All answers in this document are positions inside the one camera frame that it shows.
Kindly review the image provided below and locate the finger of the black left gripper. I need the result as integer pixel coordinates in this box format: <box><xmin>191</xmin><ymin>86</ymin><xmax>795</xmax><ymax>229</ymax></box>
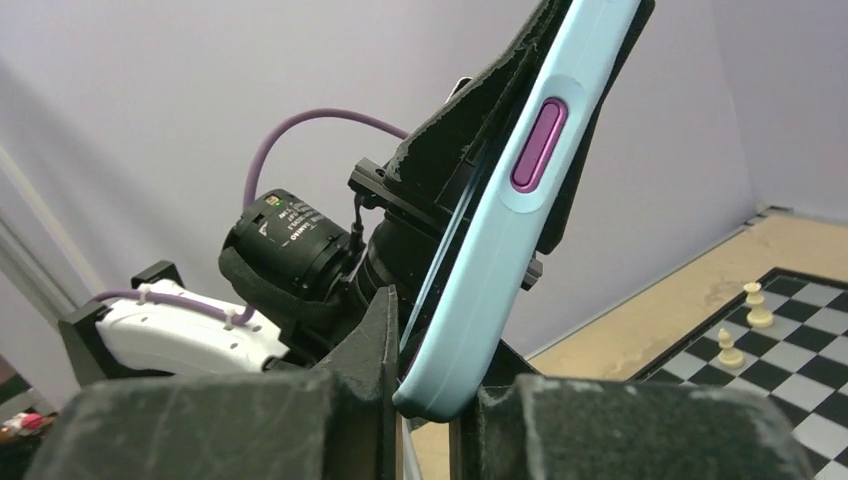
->
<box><xmin>384</xmin><ymin>0</ymin><xmax>570</xmax><ymax>209</ymax></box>

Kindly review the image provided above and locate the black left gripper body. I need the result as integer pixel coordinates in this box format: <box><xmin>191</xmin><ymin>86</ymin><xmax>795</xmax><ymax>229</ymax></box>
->
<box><xmin>348</xmin><ymin>158</ymin><xmax>451</xmax><ymax>308</ymax></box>

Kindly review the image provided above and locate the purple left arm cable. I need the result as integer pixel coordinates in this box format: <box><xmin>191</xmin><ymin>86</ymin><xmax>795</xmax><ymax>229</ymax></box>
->
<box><xmin>92</xmin><ymin>107</ymin><xmax>412</xmax><ymax>328</ymax></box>

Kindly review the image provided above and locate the phone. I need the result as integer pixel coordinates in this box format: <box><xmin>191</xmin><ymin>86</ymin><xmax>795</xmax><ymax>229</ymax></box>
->
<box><xmin>393</xmin><ymin>1</ymin><xmax>645</xmax><ymax>422</ymax></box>

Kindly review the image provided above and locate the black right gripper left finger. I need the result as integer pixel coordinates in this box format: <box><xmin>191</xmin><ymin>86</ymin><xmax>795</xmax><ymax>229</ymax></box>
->
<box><xmin>27</xmin><ymin>286</ymin><xmax>400</xmax><ymax>480</ymax></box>

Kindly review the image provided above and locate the white chess pawn near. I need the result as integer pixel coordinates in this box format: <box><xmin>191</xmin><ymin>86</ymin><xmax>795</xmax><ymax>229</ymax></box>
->
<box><xmin>717</xmin><ymin>328</ymin><xmax>745</xmax><ymax>369</ymax></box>

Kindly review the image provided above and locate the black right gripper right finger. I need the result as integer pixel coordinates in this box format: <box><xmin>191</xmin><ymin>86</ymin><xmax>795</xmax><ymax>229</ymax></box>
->
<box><xmin>450</xmin><ymin>344</ymin><xmax>815</xmax><ymax>479</ymax></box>

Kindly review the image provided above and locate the white chess piece tall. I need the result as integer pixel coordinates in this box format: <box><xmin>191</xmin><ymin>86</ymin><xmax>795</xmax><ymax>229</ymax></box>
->
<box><xmin>743</xmin><ymin>282</ymin><xmax>774</xmax><ymax>328</ymax></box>

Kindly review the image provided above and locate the black white chessboard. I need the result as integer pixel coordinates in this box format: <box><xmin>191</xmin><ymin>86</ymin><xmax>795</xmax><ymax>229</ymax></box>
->
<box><xmin>633</xmin><ymin>268</ymin><xmax>847</xmax><ymax>479</ymax></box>

